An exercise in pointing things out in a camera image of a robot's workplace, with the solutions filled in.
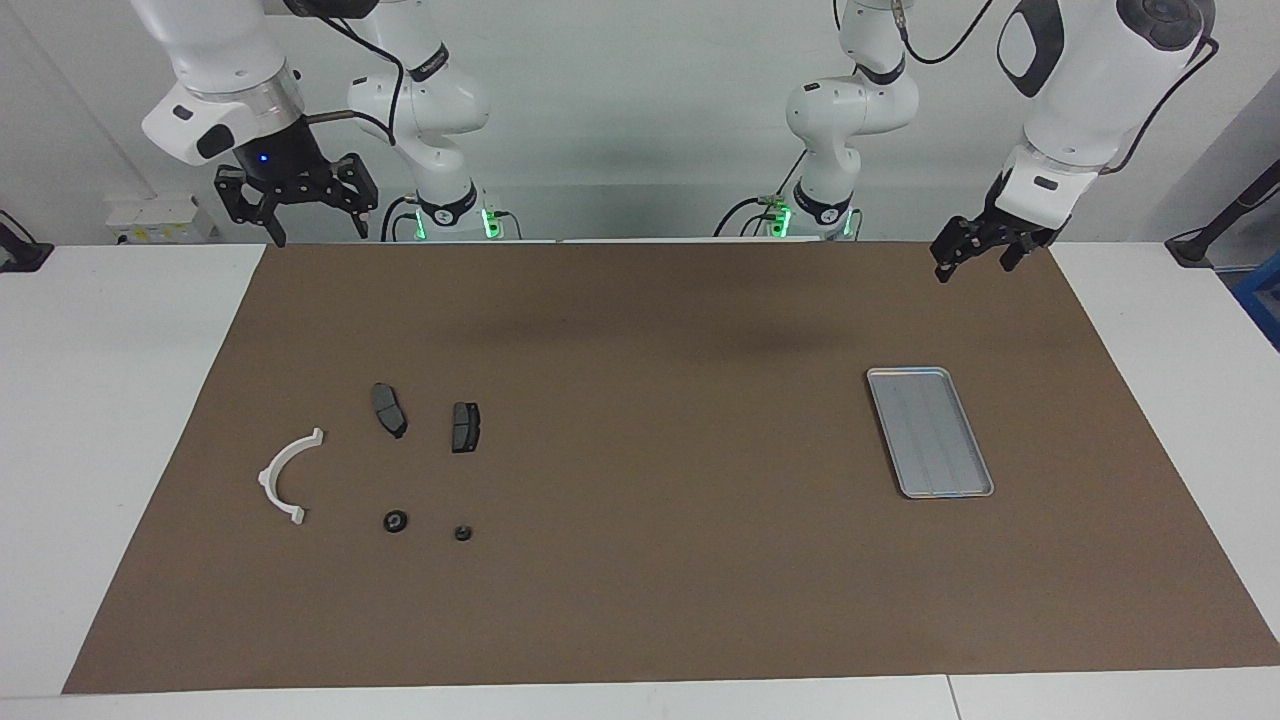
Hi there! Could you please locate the black clamp mount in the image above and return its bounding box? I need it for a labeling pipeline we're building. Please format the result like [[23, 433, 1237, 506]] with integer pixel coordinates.
[[0, 210, 54, 273]]

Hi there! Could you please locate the black right base cable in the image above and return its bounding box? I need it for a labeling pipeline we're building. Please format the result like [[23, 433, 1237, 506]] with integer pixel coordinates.
[[380, 195, 421, 243]]

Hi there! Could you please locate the blue crate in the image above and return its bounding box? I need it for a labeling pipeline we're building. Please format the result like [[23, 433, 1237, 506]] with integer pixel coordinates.
[[1232, 252, 1280, 351]]

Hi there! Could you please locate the brown table mat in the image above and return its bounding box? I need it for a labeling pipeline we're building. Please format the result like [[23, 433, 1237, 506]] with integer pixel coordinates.
[[62, 240, 1280, 696]]

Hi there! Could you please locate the white box with yellow labels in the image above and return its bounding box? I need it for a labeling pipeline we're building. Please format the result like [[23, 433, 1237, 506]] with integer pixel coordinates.
[[105, 195, 216, 245]]

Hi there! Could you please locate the white curved plastic bracket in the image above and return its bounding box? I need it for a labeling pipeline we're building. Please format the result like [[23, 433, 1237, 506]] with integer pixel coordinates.
[[257, 427, 326, 527]]

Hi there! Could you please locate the black base cable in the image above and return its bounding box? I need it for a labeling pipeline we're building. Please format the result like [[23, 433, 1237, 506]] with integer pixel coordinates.
[[713, 150, 811, 238], [380, 195, 421, 243]]

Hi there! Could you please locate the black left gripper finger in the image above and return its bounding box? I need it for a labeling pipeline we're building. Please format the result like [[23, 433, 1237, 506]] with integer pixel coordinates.
[[1000, 227, 1062, 274], [930, 214, 999, 284]]

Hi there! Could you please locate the dark grey curved brake pad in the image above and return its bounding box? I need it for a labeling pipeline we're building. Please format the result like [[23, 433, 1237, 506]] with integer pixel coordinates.
[[371, 382, 409, 441]]

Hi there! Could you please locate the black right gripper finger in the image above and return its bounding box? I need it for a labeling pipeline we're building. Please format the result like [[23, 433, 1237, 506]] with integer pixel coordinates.
[[215, 164, 290, 248], [339, 152, 381, 241]]

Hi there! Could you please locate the black left base cable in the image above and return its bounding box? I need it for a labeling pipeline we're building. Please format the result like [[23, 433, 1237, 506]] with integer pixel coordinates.
[[713, 150, 811, 238]]

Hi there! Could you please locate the silver metal tray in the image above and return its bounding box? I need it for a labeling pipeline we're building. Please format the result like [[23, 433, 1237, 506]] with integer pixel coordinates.
[[865, 366, 996, 500]]

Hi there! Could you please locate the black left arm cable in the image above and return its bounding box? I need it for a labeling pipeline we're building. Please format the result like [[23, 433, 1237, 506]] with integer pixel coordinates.
[[895, 0, 1221, 176]]

